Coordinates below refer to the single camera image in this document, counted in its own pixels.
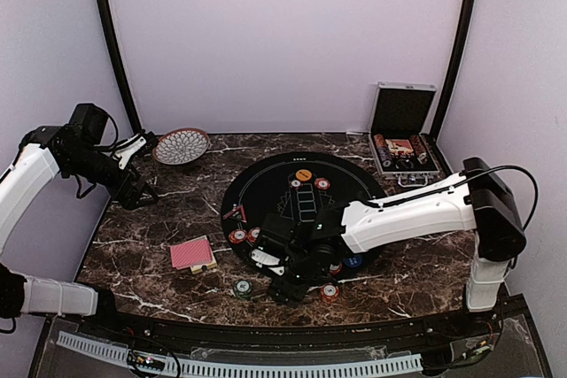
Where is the black front table rail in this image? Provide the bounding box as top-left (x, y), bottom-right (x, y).
top-left (72, 309), bottom-right (502, 352)

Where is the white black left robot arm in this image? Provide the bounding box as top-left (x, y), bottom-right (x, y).
top-left (1, 125), bottom-right (159, 320)

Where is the left black frame post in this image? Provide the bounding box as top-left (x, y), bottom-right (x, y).
top-left (96, 0), bottom-right (143, 133)

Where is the orange dealer button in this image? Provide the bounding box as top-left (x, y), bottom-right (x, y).
top-left (295, 169), bottom-right (313, 182)

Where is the red playing card deck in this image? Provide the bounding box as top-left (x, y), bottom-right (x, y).
top-left (170, 239), bottom-right (195, 269)

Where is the red poker chip stack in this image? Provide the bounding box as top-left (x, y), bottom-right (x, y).
top-left (320, 283), bottom-right (340, 303)

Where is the right black frame post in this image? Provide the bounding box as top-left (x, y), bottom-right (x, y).
top-left (429, 0), bottom-right (483, 144)

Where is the green poker chip stack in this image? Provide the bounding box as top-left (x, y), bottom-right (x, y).
top-left (233, 280), bottom-right (253, 299)

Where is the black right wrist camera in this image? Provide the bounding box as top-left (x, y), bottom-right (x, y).
top-left (257, 213), bottom-right (300, 258)

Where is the aluminium poker chip case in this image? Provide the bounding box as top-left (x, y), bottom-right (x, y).
top-left (369, 82), bottom-right (440, 189)

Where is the round black poker mat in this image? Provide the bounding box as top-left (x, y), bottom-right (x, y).
top-left (221, 151), bottom-right (385, 280)

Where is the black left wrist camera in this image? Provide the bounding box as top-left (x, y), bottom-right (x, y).
top-left (69, 103), bottom-right (109, 145)

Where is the black frame post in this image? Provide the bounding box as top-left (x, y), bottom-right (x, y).
top-left (429, 0), bottom-right (483, 144)
top-left (96, 0), bottom-right (143, 133)

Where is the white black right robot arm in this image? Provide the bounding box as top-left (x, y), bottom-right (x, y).
top-left (259, 157), bottom-right (527, 312)

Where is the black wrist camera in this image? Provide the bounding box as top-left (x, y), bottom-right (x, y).
top-left (69, 103), bottom-right (109, 145)
top-left (257, 213), bottom-right (300, 258)

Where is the blue small blind button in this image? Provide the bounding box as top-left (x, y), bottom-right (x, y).
top-left (343, 254), bottom-right (363, 268)

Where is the floral patterned ceramic bowl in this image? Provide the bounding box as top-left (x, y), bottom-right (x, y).
top-left (152, 127), bottom-right (210, 166)

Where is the white slotted cable duct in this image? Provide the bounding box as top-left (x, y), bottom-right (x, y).
top-left (56, 331), bottom-right (423, 377)

